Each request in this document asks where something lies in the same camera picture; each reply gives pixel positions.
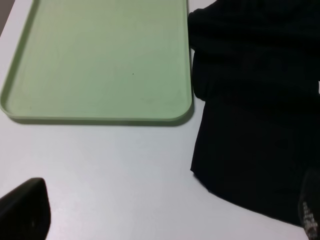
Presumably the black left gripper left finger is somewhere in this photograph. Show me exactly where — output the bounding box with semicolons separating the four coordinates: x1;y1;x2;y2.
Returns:
0;177;51;240

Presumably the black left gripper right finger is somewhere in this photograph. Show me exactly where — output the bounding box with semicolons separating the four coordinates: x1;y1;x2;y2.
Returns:
298;168;320;240

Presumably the black short sleeve t-shirt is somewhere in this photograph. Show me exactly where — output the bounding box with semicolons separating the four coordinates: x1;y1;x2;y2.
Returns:
187;0;320;226

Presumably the green plastic tray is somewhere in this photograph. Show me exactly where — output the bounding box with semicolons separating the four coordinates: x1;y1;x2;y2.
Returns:
0;0;193;122

